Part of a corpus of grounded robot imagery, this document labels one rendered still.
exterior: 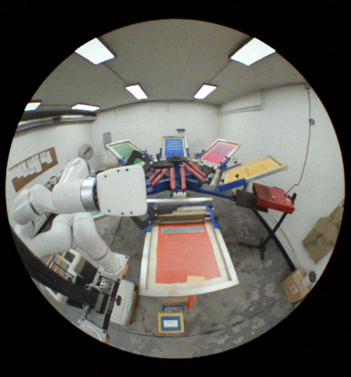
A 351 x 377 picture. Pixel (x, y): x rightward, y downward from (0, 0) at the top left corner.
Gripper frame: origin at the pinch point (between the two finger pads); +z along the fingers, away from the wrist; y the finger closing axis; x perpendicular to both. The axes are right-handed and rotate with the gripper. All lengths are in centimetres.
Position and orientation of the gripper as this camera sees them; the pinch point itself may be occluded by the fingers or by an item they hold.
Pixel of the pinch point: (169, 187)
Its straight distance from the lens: 24.1
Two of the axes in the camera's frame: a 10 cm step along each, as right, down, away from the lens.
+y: 0.8, 10.0, 0.5
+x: 2.5, 0.3, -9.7
